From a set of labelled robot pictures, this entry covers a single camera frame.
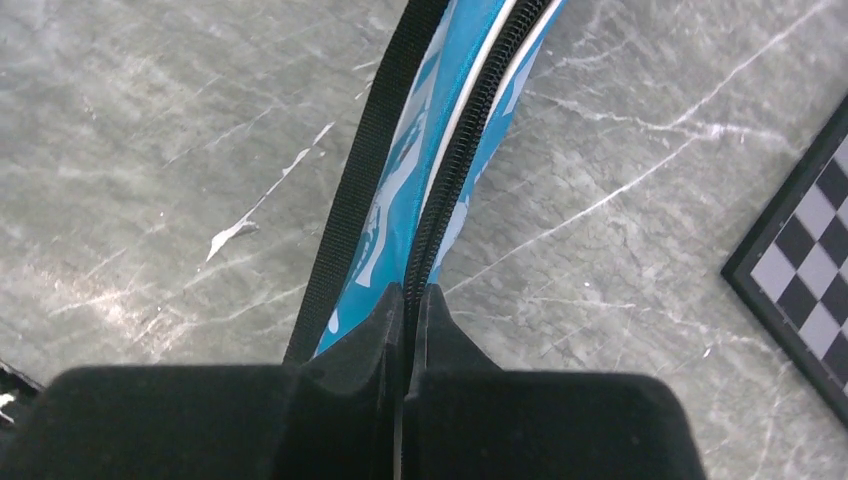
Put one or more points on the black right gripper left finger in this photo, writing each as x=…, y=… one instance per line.
x=333, y=417

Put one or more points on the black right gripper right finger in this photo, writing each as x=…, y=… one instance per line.
x=467, y=418

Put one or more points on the blue racket carry bag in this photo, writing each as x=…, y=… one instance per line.
x=441, y=103

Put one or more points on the black white chessboard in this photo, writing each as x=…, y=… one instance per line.
x=790, y=269

